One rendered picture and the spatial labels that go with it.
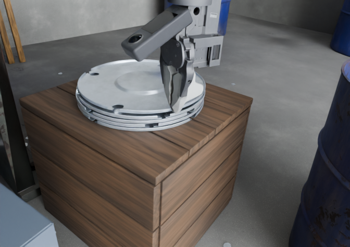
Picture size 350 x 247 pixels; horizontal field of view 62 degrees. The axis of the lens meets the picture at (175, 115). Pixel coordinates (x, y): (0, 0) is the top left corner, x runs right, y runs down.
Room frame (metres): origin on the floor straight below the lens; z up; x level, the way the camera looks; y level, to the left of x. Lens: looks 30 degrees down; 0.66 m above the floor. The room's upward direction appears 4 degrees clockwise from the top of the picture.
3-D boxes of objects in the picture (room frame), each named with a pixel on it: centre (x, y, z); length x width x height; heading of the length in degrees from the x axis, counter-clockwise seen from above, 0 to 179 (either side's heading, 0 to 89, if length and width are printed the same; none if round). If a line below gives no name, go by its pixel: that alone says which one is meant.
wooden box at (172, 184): (0.61, 0.08, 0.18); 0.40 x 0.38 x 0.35; 55
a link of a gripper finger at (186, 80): (0.47, -0.01, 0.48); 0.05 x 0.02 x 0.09; 33
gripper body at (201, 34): (0.50, -0.02, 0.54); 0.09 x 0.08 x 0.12; 123
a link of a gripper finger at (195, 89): (0.48, -0.02, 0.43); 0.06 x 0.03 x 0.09; 123
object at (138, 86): (0.62, 0.08, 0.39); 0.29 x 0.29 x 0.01
